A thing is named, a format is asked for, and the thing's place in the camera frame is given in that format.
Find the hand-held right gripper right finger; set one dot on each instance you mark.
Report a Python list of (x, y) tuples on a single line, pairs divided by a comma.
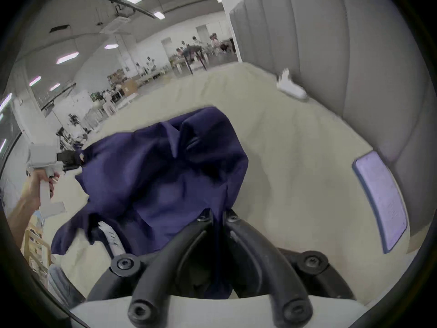
[(266, 261)]

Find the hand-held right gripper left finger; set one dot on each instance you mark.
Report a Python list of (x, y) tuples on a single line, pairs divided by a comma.
[(160, 268)]

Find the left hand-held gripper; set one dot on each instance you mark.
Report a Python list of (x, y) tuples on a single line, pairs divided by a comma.
[(42, 155)]

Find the dark blue shirt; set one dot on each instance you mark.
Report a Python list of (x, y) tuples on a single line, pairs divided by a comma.
[(164, 176)]

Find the person's left forearm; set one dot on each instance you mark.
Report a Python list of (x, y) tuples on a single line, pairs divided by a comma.
[(18, 217)]

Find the person's left hand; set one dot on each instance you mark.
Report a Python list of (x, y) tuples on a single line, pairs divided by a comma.
[(32, 188)]

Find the person's legs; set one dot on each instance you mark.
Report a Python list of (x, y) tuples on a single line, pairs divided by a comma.
[(63, 285)]

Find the wooden rack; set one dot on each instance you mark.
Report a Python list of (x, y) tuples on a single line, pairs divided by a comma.
[(36, 248)]

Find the bed with beige sheet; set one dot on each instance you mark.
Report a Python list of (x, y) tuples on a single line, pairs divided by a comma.
[(300, 155)]

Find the dark table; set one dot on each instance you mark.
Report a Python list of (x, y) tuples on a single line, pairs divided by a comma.
[(194, 58)]

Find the group of people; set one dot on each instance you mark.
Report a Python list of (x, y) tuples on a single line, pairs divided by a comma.
[(199, 44)]

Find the white hand controller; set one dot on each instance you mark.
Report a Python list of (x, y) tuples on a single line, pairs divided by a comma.
[(290, 85)]

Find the grey padded headboard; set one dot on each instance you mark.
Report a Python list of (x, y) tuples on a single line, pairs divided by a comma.
[(341, 46)]

